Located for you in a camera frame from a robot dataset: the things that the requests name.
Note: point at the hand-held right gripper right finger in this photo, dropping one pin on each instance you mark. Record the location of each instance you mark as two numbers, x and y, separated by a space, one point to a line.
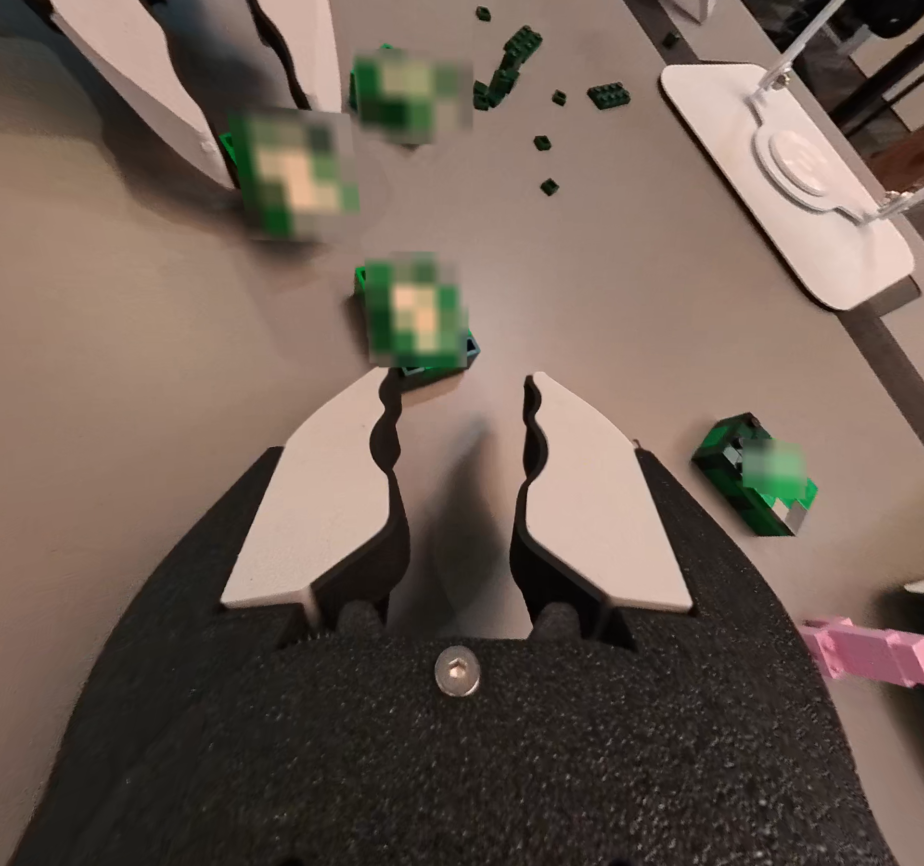
599 512

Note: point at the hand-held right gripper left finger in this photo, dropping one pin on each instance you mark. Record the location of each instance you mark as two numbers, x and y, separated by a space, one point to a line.
317 512

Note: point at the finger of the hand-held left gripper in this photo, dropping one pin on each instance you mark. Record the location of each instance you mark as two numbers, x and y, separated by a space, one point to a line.
123 35
303 7

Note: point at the green lego foot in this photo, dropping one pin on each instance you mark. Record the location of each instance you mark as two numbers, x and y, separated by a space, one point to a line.
426 376
353 90
229 155

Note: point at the green pixelated lego block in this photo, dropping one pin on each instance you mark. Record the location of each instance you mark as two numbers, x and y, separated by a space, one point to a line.
714 458

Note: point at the scattered small green lego bricks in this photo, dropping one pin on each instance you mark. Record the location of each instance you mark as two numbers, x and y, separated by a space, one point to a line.
520 43

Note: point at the pink lego pig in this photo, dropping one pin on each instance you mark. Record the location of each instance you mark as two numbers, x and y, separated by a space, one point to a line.
866 653

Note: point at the white book stand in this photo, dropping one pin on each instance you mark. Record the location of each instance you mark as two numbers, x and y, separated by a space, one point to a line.
722 129

